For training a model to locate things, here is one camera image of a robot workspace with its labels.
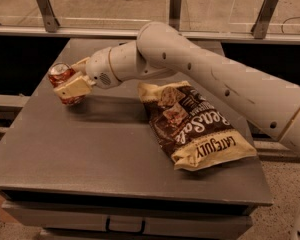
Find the right metal railing bracket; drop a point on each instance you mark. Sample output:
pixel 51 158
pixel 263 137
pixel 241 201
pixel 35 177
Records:
pixel 261 25

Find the black drawer handle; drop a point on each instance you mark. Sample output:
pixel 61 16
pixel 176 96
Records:
pixel 123 224

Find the grey cabinet drawer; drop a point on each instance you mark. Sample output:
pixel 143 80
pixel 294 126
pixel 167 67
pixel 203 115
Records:
pixel 80 222

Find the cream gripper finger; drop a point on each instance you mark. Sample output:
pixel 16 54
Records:
pixel 77 85
pixel 80 66

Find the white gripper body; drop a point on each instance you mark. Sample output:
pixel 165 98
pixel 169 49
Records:
pixel 99 68

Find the glass railing panel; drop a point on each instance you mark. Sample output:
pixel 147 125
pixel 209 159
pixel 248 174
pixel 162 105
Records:
pixel 214 16

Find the left metal railing bracket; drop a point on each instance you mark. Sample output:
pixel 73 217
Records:
pixel 50 21

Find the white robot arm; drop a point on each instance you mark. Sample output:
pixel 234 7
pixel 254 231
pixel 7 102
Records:
pixel 270 103

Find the brown chips bag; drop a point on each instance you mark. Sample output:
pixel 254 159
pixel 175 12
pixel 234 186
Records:
pixel 189 129

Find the metal railing bracket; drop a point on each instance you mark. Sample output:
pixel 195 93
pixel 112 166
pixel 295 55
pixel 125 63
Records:
pixel 175 13
pixel 261 25
pixel 50 21

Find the red coke can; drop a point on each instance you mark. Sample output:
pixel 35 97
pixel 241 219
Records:
pixel 59 73

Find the middle metal railing bracket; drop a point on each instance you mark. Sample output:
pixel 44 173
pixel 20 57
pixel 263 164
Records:
pixel 175 13

